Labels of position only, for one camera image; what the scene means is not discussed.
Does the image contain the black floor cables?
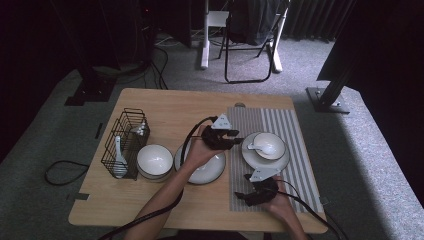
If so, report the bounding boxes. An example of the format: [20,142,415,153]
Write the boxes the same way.
[142,45,170,90]

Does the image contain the dark cloth on chair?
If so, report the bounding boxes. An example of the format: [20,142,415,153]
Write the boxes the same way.
[229,0,281,47]

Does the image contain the black metal stand with base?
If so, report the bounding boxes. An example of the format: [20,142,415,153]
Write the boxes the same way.
[305,63,354,115]

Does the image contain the person's dark clothing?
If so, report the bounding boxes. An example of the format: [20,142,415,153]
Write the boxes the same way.
[173,230,264,240]

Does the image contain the person's left hand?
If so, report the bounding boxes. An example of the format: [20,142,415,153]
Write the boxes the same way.
[182,124,225,175]

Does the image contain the white plate dark rim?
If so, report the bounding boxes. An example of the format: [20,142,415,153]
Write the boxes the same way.
[241,131,291,174]
[173,139,227,186]

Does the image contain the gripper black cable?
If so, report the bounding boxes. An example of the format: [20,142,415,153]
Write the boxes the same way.
[98,115,219,240]
[276,179,350,240]

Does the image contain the black floor cable loop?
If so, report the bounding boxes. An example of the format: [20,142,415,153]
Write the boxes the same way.
[44,160,90,187]

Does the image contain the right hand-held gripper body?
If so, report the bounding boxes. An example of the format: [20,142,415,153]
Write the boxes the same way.
[245,166,282,207]

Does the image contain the white ceramic spoon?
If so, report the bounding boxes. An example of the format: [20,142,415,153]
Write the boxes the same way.
[113,135,130,179]
[246,142,278,157]

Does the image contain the black screen panel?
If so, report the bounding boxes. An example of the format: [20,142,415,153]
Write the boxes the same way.
[315,0,424,204]

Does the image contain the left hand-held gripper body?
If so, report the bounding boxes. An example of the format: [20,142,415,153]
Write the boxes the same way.
[200,113,235,151]

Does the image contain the white bowl dark rim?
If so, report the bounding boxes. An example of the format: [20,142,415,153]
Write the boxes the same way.
[138,171,173,183]
[136,143,175,177]
[253,132,287,161]

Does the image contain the black stand base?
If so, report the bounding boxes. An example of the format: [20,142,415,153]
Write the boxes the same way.
[64,64,117,107]

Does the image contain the black wire basket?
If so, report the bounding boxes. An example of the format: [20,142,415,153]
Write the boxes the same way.
[100,107,151,181]

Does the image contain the grey striped placemat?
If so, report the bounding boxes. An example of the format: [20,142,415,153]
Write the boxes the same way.
[227,106,325,213]

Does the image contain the black folding chair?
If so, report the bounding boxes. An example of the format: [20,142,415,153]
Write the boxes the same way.
[218,0,291,84]

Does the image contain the white desk leg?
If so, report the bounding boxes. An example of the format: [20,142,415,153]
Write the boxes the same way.
[270,6,288,74]
[199,0,231,71]

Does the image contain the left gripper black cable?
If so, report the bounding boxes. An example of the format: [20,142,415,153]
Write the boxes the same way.
[98,115,219,240]

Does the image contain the dark curtain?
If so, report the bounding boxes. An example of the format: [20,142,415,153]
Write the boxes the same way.
[282,0,355,43]

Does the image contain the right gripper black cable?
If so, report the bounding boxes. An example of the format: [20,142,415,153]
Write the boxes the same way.
[276,179,350,240]

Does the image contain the person's right hand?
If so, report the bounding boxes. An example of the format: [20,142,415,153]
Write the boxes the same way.
[262,181,295,225]

